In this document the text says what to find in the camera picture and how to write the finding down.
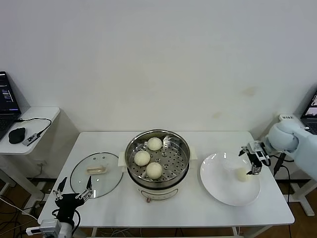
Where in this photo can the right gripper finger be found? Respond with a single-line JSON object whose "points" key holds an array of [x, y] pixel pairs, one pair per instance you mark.
{"points": [[244, 150], [253, 171]]}

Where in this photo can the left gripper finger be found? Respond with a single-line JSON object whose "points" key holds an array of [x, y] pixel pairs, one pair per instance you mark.
{"points": [[61, 188], [88, 186]]}

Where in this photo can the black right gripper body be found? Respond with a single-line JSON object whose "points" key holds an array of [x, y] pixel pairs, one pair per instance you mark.
{"points": [[256, 163]]}

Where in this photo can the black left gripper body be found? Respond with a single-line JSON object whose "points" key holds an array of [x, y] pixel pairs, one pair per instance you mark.
{"points": [[69, 203]]}

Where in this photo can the round glass pot lid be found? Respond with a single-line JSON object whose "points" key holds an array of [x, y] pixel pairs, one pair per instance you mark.
{"points": [[81, 178]]}

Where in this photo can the white steamed baozi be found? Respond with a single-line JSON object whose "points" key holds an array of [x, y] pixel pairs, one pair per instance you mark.
{"points": [[154, 170], [240, 174], [142, 158], [154, 143]]}

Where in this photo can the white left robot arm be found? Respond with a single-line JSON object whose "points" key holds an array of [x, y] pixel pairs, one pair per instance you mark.
{"points": [[65, 230]]}

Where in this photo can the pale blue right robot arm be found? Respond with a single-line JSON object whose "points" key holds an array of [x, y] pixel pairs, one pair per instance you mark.
{"points": [[302, 148]]}

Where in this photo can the stainless steel steamer basket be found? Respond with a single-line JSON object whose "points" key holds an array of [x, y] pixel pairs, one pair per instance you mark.
{"points": [[175, 151]]}

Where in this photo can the white round plate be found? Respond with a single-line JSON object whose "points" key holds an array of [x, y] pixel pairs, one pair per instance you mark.
{"points": [[223, 188]]}

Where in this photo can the small printed label sticker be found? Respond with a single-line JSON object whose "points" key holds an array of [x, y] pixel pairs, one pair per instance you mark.
{"points": [[287, 118]]}

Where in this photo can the white side table with label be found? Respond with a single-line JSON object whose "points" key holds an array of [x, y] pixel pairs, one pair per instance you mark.
{"points": [[302, 198]]}

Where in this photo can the grey usb hub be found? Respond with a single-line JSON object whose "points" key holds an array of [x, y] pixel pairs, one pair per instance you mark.
{"points": [[31, 138]]}

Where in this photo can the black computer mouse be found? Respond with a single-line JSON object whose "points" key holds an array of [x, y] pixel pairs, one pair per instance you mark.
{"points": [[16, 135]]}

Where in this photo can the cream electric cooker pot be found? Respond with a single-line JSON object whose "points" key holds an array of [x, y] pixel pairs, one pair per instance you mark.
{"points": [[158, 192]]}

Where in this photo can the white side table with mouse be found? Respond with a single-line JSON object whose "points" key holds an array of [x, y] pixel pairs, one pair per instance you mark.
{"points": [[47, 111]]}

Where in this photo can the black laptop with dark screen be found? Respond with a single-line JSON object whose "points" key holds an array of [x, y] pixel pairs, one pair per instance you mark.
{"points": [[7, 94]]}

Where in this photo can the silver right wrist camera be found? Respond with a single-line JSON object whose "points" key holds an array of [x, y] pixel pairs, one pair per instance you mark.
{"points": [[258, 148]]}

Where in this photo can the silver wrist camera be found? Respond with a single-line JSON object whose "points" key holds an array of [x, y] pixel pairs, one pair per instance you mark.
{"points": [[48, 226], [258, 148]]}

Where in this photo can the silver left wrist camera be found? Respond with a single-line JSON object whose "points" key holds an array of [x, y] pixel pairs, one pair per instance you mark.
{"points": [[48, 226]]}

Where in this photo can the white wall socket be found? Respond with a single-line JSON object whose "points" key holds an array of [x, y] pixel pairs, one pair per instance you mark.
{"points": [[41, 163]]}

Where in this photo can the laptop showing camera views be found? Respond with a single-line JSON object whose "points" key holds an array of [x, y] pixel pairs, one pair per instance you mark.
{"points": [[310, 111]]}

